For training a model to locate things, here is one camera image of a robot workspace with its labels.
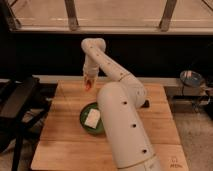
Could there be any black rectangular block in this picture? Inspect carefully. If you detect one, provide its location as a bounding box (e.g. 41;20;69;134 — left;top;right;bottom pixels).
141;100;149;108

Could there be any metal bowl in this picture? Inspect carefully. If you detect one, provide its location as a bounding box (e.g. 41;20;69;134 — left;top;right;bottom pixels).
180;70;204;87

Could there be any orange red pepper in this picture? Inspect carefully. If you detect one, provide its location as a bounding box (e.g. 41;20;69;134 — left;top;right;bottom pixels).
85;80;92;91

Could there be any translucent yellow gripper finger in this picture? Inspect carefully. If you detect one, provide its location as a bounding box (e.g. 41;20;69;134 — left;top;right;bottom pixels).
91;78;97;87
83;76;87;85

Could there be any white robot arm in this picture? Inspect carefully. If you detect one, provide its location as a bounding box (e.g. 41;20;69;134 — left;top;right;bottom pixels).
81;38;163;171

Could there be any white sponge block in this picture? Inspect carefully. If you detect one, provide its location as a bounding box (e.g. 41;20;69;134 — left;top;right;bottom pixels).
84;109;100;129

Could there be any black chair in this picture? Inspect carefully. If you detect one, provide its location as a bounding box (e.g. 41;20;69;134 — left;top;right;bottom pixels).
0;76;56;171

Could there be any green round plate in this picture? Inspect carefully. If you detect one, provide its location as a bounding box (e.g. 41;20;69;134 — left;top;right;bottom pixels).
79;102;104;135

